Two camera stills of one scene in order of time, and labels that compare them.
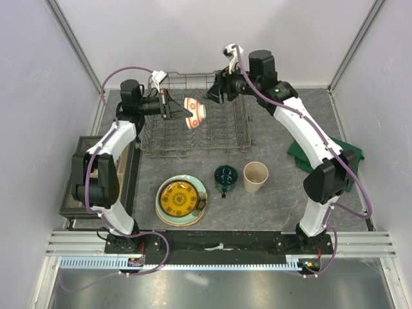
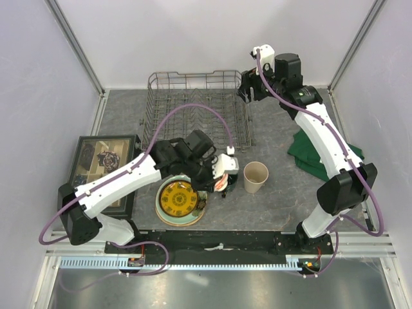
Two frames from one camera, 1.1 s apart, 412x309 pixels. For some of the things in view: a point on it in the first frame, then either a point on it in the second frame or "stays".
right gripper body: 230,80 → 250,78
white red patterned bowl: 197,110 → 221,185
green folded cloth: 302,159 stays
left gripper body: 163,97 → 202,174
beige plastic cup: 255,174 stays
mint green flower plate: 201,206 stays
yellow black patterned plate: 178,198 stays
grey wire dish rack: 227,127 stays
